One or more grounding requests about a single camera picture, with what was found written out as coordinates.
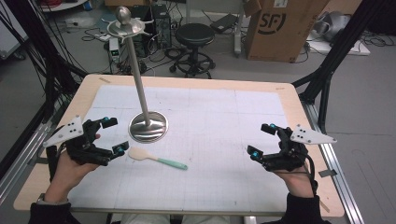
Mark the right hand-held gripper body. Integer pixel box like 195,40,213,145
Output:
261,124,338,173

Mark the black round stool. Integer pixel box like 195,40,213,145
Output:
169,22,217,79

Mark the brown cardboard box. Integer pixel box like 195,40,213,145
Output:
243,0,332,63

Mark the tall metal stand with dish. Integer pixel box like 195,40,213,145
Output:
106,6,170,145

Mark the black flat device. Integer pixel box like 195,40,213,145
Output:
209,13,240,35

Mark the black metal frame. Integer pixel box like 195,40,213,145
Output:
291,0,396,135
0,0,90,180

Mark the white table leg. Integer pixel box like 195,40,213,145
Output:
233,0,250,59

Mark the aluminium rail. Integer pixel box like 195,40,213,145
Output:
299,100,366,224
0,102,71,206

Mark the black computer tower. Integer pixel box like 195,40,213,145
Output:
150,3,173,49

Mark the white spoon with teal handle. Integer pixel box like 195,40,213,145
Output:
128,147,190,172

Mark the white flat board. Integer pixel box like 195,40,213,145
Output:
305,31,372,57

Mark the person's left hand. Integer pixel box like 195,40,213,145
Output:
43,133,103,203

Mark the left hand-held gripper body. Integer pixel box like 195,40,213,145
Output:
42,115,114,166

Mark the white power strip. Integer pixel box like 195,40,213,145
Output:
108,37,121,63

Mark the person's right hand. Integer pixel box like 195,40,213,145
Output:
274,168,316,199

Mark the grey plastic bag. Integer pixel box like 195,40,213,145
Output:
312,10,353,44

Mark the white grid mat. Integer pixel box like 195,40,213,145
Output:
67,84,292,213

